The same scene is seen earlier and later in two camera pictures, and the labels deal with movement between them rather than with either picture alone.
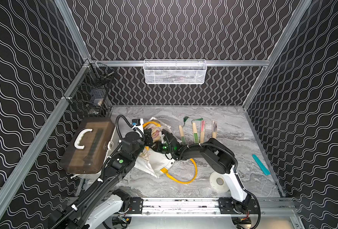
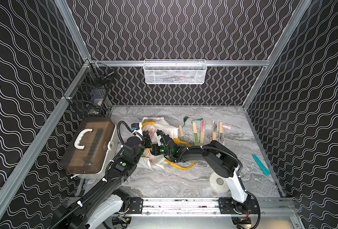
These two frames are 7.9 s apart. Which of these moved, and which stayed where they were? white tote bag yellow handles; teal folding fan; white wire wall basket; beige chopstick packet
Moved: white tote bag yellow handles
Stayed: white wire wall basket; beige chopstick packet; teal folding fan
